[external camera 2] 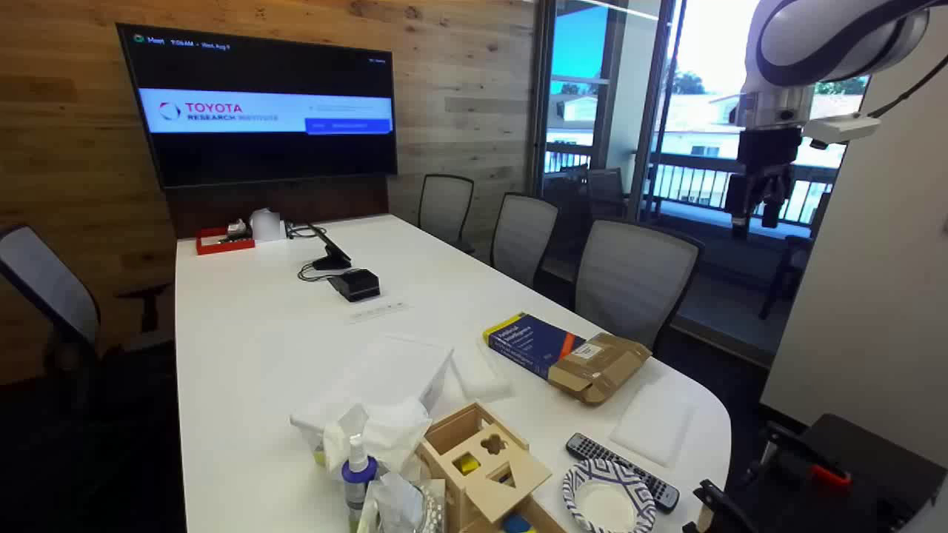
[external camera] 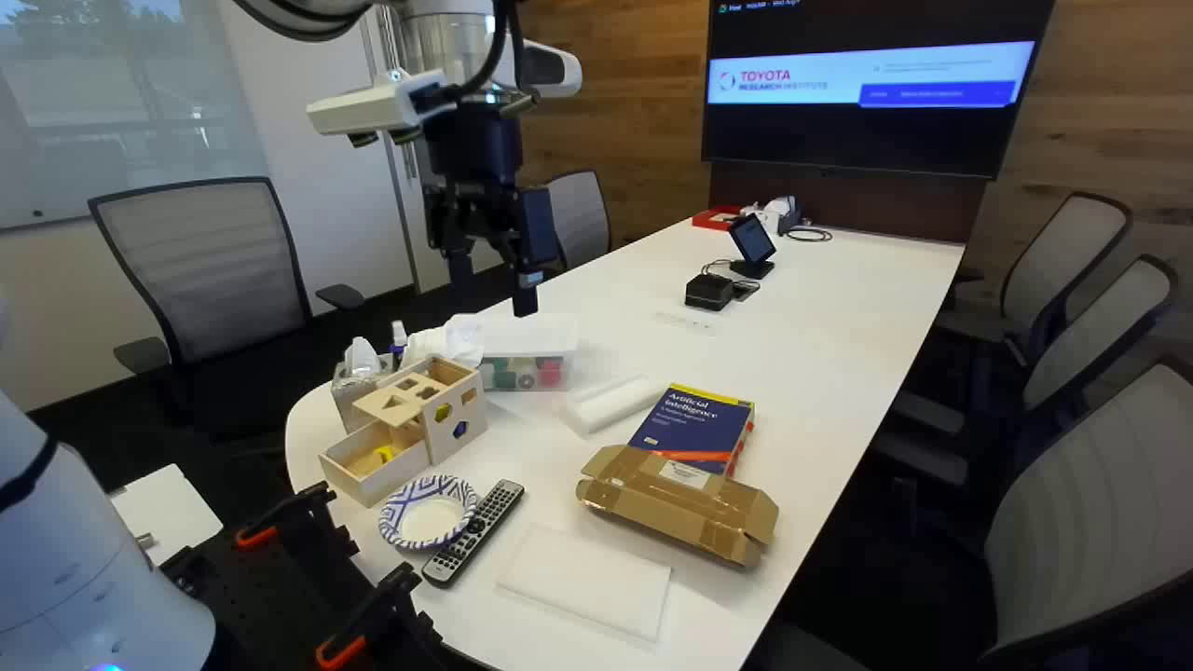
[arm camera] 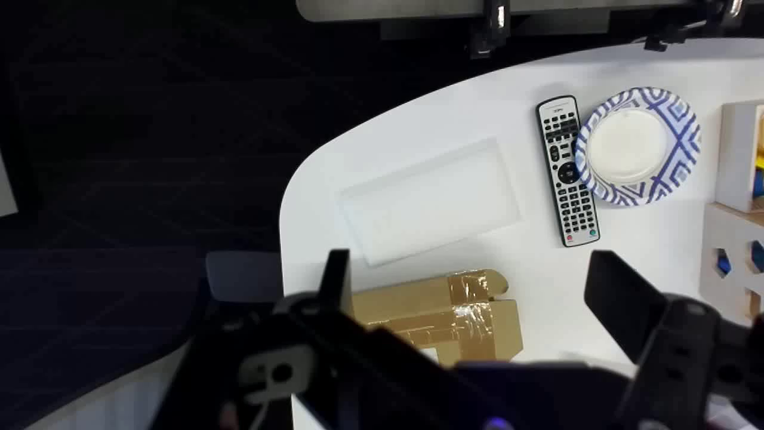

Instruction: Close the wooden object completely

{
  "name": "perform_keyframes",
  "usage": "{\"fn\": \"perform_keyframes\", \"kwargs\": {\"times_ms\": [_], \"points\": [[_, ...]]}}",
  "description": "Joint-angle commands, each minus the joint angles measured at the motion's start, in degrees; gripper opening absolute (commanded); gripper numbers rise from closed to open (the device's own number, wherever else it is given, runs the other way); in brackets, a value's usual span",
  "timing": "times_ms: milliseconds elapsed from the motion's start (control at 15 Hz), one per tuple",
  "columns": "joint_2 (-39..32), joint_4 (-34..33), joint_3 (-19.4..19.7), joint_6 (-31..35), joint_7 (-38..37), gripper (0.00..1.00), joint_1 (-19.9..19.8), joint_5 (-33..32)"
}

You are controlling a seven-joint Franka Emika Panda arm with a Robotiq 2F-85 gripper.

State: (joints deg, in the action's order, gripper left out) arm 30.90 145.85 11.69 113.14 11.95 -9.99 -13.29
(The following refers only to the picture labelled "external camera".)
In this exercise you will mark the grey mesh office chair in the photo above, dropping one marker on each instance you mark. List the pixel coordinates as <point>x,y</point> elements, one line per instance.
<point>218,266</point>

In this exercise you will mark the office chair right far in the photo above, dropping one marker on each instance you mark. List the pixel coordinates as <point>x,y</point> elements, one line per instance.
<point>1045,272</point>

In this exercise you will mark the spray bottle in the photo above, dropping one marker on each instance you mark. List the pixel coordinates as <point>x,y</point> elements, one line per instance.
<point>397,348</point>

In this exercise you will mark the office chair right middle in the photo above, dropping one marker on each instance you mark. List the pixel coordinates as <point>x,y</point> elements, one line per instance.
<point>970,447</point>

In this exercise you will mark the white rolled towel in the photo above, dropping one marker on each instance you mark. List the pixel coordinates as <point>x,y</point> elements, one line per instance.
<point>609,405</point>

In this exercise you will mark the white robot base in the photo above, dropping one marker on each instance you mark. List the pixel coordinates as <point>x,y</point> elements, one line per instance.
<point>75,589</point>

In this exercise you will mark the black remote control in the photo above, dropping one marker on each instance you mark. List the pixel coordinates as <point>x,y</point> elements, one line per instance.
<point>440,569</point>

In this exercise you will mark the black tablet on stand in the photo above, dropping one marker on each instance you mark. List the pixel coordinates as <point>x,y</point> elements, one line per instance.
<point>756,249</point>

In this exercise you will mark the flat cardboard box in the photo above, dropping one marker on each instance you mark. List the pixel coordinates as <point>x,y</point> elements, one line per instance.
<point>685,505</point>

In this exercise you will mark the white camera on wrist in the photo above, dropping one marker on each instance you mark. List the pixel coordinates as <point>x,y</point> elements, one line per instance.
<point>392,107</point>

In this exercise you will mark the clear plastic bag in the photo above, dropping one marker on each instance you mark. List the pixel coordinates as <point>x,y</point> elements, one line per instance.
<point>357,369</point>

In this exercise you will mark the grey office chair far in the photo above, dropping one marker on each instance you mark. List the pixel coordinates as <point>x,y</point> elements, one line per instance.
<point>581,216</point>

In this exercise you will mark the wooden shape sorter box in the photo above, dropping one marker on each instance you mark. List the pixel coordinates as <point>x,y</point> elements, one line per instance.
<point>439,398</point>

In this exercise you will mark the wall mounted tv screen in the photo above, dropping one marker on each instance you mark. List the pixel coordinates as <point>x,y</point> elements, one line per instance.
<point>927,88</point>

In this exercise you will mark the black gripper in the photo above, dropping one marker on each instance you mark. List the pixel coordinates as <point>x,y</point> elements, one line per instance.
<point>480,149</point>

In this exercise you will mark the blue white patterned bowl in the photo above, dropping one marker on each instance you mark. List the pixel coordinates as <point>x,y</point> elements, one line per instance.
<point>428,513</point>

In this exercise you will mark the white paper sheet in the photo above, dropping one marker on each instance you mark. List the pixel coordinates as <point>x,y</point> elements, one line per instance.
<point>592,579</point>

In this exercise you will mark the red tray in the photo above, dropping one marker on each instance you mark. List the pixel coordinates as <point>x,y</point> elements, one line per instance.
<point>719,216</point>

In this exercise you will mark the clear plastic container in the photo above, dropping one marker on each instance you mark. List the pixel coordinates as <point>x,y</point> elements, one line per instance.
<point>516,351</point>

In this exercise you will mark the wooden drawer tray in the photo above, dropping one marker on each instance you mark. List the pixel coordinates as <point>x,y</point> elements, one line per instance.
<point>373,459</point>

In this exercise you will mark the black orange clamp stand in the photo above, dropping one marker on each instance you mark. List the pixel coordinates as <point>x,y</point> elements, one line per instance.
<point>290,597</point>

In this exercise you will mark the small black box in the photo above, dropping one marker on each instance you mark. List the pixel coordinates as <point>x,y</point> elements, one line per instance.
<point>711,291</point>

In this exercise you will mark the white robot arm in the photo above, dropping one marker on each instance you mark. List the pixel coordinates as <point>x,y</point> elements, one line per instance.
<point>464,73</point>

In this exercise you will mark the blue orange book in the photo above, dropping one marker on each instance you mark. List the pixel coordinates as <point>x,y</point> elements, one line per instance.
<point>700,428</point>

